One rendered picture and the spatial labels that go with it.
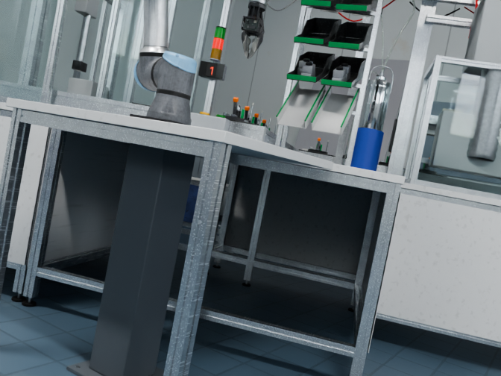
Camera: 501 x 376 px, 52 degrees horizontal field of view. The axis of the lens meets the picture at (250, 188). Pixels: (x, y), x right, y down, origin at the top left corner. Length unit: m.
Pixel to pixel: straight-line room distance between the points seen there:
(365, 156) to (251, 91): 4.12
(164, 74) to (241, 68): 5.41
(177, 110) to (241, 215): 2.23
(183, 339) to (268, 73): 5.75
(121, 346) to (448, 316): 1.70
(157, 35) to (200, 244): 0.84
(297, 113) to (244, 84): 4.79
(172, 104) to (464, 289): 1.79
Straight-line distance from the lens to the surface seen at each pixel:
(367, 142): 3.00
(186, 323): 1.35
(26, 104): 1.83
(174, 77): 1.73
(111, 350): 1.83
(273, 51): 6.93
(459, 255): 2.81
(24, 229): 2.49
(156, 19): 1.88
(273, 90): 6.79
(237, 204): 3.86
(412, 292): 2.81
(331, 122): 2.23
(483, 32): 3.10
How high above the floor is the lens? 0.78
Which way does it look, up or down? 2 degrees down
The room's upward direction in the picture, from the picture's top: 11 degrees clockwise
